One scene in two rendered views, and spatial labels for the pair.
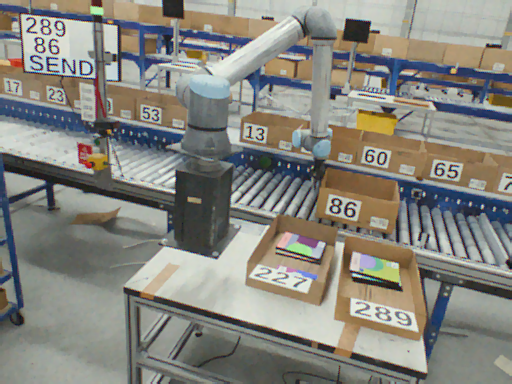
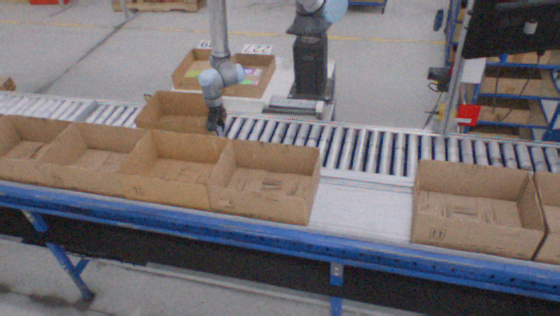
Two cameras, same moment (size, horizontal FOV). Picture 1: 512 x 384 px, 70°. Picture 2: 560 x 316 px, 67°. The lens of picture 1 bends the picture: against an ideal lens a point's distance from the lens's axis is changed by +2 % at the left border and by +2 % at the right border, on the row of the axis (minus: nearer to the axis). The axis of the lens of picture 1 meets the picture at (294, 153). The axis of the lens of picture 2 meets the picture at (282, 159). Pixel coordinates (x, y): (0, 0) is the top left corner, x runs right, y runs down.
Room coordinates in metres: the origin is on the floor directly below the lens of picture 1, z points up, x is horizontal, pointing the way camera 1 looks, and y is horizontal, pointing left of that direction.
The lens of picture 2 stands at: (3.61, 0.36, 2.16)
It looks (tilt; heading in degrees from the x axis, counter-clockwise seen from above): 41 degrees down; 186
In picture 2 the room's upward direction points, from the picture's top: 5 degrees counter-clockwise
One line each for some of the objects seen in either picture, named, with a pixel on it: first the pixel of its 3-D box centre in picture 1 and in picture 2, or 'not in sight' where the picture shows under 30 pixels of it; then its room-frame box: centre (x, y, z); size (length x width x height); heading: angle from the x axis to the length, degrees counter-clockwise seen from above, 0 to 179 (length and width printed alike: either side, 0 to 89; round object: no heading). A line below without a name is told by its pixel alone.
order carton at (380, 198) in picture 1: (357, 198); (182, 119); (1.74, -0.36, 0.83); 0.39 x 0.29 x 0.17; 80
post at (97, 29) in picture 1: (101, 111); (457, 71); (1.82, 1.03, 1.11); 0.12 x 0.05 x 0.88; 78
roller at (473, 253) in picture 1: (467, 237); (91, 131); (1.67, -0.95, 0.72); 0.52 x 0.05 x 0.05; 168
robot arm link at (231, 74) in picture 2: (305, 138); (230, 75); (1.78, -0.05, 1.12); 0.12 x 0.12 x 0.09; 32
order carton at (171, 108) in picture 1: (173, 111); (470, 207); (2.54, 0.92, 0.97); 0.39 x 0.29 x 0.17; 78
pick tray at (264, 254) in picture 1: (296, 253); (247, 74); (1.22, -0.06, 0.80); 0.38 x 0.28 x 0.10; 168
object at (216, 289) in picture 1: (285, 273); (254, 79); (1.18, -0.03, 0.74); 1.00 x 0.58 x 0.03; 79
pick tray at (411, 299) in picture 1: (377, 280); (203, 68); (1.12, -0.37, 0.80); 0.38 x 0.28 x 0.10; 171
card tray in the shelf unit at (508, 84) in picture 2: not in sight; (506, 68); (1.27, 1.53, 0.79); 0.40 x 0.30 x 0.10; 169
